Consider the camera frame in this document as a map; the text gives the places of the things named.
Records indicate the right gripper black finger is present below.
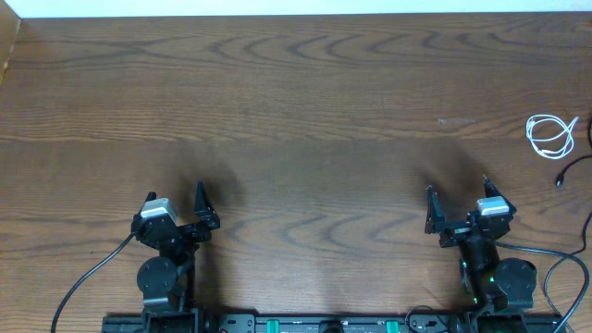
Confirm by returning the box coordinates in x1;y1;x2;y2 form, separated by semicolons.
425;185;446;234
483;176;501;198

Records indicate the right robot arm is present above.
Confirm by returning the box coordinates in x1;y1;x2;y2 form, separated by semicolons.
425;179;560;332

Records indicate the white cable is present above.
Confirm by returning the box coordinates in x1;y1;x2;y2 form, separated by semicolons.
525;114;579;161

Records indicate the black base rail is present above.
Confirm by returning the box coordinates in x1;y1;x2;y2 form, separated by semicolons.
101;313;560;333

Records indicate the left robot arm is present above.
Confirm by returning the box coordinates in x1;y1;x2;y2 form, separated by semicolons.
130;181;220;332

